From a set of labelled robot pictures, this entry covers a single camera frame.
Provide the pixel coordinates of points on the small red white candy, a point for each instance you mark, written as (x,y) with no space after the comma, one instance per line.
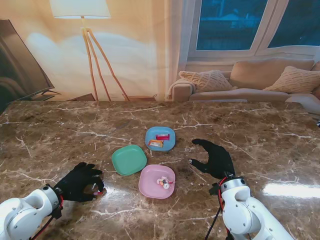
(98,193)

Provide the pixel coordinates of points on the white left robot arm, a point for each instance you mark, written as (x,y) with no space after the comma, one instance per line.
(22,215)

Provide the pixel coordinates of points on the dark flat screen television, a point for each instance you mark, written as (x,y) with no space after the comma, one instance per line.
(17,62)

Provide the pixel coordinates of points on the pink square plastic dish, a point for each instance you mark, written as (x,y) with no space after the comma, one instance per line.
(152,180)

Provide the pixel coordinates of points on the pink bow candy cluster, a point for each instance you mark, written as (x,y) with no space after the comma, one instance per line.
(165,182)

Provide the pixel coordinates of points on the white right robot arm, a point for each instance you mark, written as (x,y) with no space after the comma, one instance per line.
(245,212)

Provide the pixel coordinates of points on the green square plastic dish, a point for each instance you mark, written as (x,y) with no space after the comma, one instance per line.
(128,160)

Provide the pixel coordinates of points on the wooden tripod floor lamp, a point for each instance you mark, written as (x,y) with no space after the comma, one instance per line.
(80,10)

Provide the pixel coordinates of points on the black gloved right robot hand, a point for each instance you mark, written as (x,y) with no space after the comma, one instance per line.
(220,162)

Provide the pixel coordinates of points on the sheer cream curtain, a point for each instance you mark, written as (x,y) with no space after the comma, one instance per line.
(172,37)

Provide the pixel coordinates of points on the blue square plastic dish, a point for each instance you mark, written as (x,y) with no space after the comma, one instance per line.
(168,146)

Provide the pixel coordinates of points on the beige sofa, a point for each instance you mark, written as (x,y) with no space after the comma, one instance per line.
(262,72)

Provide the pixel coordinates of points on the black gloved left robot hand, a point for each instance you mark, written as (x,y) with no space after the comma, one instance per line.
(75,182)

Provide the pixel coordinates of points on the orange candy bar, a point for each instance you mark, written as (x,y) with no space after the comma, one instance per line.
(156,143)

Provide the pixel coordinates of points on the white framed window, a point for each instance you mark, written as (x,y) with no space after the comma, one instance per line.
(225,25)

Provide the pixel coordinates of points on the pink candy bar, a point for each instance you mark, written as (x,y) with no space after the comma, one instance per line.
(162,137)

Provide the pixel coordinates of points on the cream knitted cushion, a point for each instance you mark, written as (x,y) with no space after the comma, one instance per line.
(207,80)
(295,80)

